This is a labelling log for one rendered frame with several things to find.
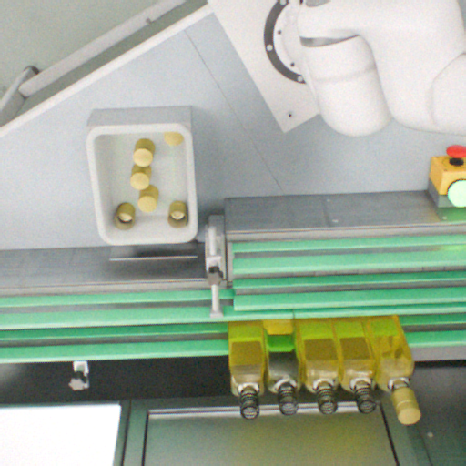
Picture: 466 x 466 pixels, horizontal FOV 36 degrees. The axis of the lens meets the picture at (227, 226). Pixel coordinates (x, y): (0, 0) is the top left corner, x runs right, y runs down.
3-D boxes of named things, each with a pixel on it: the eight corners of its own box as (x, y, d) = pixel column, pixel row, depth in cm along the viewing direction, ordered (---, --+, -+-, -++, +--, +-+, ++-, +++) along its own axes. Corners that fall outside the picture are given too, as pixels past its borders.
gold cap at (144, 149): (134, 137, 123) (131, 148, 119) (154, 137, 123) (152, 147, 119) (135, 157, 125) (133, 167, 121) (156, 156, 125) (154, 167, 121)
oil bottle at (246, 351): (227, 319, 130) (230, 404, 112) (227, 294, 127) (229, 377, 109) (258, 319, 130) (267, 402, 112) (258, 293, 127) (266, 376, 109)
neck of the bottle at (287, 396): (276, 394, 111) (278, 416, 107) (276, 379, 109) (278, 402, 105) (295, 393, 111) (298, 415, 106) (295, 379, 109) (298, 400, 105)
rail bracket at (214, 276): (207, 289, 126) (207, 334, 115) (203, 206, 117) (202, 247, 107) (224, 288, 126) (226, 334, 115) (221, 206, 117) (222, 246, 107)
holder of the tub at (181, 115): (111, 244, 137) (106, 267, 130) (93, 108, 123) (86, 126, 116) (199, 240, 137) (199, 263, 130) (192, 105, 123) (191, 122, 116)
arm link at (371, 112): (313, 112, 99) (339, 157, 85) (285, 22, 93) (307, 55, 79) (379, 86, 98) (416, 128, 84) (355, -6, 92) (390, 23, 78)
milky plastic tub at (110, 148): (106, 221, 133) (100, 246, 126) (91, 108, 122) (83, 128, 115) (198, 217, 133) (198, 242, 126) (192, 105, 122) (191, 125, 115)
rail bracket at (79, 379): (81, 357, 134) (69, 409, 123) (76, 329, 131) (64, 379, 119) (103, 356, 134) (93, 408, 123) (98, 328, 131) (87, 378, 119)
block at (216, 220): (207, 258, 131) (207, 280, 125) (204, 214, 126) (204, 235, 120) (226, 258, 131) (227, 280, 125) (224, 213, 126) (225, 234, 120)
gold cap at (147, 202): (138, 184, 128) (136, 196, 124) (157, 183, 128) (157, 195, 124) (140, 201, 130) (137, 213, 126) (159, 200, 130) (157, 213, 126)
